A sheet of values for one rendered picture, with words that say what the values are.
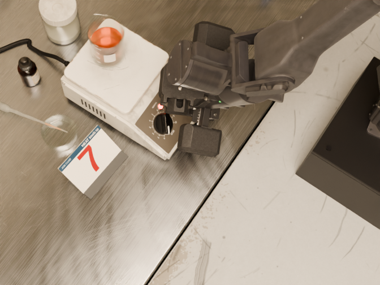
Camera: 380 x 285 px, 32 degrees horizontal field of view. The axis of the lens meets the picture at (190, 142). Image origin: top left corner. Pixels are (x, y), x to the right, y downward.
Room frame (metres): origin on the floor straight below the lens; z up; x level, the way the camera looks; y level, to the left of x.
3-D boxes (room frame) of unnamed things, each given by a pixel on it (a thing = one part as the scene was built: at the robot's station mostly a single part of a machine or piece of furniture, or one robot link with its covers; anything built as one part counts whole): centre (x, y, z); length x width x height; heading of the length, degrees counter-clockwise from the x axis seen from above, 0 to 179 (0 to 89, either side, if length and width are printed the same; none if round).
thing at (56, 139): (0.32, 0.20, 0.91); 0.06 x 0.06 x 0.02
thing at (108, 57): (0.44, 0.15, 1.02); 0.06 x 0.05 x 0.08; 50
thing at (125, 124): (0.41, 0.11, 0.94); 0.22 x 0.13 x 0.08; 68
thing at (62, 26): (0.50, 0.24, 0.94); 0.06 x 0.06 x 0.08
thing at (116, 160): (0.28, 0.14, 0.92); 0.09 x 0.06 x 0.04; 153
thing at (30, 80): (0.41, 0.27, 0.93); 0.03 x 0.03 x 0.07
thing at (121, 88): (0.42, 0.13, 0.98); 0.12 x 0.12 x 0.01; 68
